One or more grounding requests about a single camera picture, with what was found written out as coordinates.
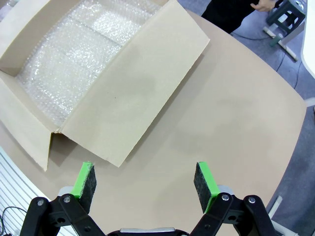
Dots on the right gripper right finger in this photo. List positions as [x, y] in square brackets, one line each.
[205, 189]

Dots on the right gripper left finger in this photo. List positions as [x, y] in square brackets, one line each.
[85, 186]

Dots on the clear bubble wrap sheet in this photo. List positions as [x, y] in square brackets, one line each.
[73, 61]

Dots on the person's right hand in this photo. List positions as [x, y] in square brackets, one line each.
[265, 5]

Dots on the white slatted panel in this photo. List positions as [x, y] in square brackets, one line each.
[17, 177]

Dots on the grey table leg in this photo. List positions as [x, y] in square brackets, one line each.
[276, 204]

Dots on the open brown cardboard box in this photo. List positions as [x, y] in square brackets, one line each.
[137, 93]

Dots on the person in blue hoodie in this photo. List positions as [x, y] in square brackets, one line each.
[226, 12]

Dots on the white side table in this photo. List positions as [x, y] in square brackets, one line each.
[308, 37]

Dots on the dark plastic stool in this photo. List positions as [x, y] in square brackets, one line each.
[286, 13]

